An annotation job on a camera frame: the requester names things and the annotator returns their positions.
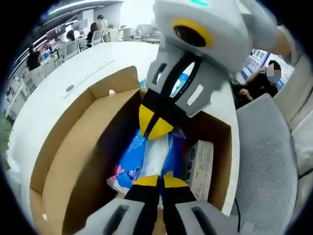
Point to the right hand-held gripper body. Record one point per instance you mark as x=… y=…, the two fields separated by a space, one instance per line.
x=220 y=19

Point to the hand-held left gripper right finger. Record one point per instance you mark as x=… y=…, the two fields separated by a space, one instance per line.
x=181 y=210

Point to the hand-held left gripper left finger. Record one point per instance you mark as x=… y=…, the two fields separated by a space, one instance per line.
x=139 y=208

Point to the white green medicine box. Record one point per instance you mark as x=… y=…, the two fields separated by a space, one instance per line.
x=200 y=169

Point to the blue soft item tissue pack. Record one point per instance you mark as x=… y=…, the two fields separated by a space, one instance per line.
x=132 y=156

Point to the brown cardboard shoe box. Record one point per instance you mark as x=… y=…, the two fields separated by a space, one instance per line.
x=80 y=137

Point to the blue display board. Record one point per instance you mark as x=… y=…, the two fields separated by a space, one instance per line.
x=256 y=62

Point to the white office chair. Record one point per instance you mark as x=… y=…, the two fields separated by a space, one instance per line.
x=72 y=48
x=96 y=38

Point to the grey mesh office chair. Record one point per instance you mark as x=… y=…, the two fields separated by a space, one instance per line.
x=264 y=151

